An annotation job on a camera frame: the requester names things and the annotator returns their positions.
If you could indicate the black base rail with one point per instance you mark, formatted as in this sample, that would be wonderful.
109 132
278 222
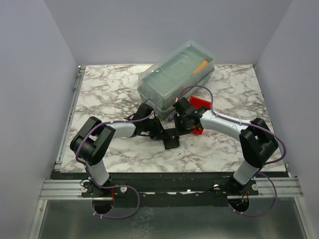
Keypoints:
168 190

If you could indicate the blue red screwdriver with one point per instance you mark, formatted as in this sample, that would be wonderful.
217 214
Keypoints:
170 119

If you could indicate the black card holder wallet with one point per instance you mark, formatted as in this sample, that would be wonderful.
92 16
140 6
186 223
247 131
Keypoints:
174 143

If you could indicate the orange tool inside box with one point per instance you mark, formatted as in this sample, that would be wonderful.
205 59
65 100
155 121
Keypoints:
200 67

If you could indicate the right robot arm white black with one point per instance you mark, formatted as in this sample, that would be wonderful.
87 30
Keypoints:
257 142

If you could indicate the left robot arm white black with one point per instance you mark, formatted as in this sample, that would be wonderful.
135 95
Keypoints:
93 139

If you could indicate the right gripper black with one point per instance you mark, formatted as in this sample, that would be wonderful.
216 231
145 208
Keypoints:
179 131

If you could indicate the aluminium frame rail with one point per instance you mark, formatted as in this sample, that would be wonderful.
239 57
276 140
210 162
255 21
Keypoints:
60 190

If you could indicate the red plastic bin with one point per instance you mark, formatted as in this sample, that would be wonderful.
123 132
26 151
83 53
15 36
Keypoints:
197 102

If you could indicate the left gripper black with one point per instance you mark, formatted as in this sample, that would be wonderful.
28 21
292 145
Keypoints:
159 133

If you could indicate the clear plastic storage box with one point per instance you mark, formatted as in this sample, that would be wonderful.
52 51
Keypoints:
171 77

